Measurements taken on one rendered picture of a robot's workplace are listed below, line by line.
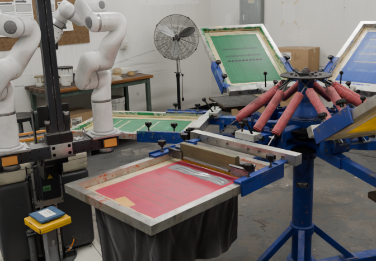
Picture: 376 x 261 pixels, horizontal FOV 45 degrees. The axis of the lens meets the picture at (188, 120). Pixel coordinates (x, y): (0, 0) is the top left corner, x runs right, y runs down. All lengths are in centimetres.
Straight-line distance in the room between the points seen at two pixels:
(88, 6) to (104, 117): 52
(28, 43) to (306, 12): 503
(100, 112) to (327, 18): 465
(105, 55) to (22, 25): 38
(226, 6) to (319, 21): 165
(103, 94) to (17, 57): 43
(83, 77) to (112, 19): 29
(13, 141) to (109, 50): 58
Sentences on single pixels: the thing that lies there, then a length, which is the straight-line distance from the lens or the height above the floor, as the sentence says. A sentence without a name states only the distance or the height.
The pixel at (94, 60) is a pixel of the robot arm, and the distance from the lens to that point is 205.
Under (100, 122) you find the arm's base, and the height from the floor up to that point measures 120.
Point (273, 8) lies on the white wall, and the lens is 686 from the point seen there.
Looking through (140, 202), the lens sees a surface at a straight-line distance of 187.
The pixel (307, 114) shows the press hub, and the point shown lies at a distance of 272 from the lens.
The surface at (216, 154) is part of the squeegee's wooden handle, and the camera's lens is 209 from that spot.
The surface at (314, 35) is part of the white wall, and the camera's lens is 651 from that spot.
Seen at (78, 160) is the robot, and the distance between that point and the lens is 277.
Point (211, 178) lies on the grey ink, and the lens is 207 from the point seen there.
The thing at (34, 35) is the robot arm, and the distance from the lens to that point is 201.
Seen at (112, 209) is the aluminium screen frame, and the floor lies 98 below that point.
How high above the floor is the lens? 171
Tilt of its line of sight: 14 degrees down
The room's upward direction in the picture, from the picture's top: 2 degrees counter-clockwise
